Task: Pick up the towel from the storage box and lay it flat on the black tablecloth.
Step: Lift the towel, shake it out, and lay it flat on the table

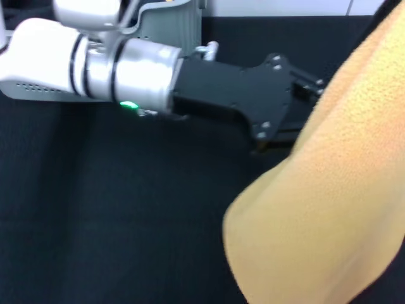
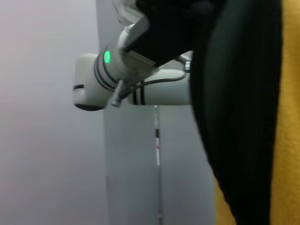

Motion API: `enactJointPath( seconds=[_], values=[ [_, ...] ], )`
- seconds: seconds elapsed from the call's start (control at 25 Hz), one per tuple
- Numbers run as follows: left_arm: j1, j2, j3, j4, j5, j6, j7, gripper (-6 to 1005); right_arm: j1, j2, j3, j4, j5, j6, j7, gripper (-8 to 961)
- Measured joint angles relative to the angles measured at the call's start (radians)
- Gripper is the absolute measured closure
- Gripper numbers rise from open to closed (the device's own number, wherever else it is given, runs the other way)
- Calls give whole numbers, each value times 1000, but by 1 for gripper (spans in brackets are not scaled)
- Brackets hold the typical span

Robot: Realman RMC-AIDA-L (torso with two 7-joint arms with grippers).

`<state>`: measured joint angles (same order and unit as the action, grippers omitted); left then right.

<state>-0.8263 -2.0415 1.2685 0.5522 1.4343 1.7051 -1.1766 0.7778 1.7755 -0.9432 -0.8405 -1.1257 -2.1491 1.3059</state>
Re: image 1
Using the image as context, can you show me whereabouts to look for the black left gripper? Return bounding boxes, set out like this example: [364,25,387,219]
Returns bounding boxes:
[170,53,327,156]

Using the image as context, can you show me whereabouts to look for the yellow towel with black trim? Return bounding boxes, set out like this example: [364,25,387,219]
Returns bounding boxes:
[223,0,405,304]

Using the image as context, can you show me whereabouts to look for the grey perforated plastic storage box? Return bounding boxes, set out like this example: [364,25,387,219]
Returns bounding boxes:
[0,0,208,104]

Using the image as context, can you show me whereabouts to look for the black tablecloth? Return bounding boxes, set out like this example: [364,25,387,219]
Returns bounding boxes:
[0,15,405,304]

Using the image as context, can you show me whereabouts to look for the black cloth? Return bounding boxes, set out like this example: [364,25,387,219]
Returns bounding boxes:
[4,0,56,25]

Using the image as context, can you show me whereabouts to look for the left wrist camera housing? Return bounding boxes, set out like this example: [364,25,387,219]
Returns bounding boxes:
[52,0,143,35]

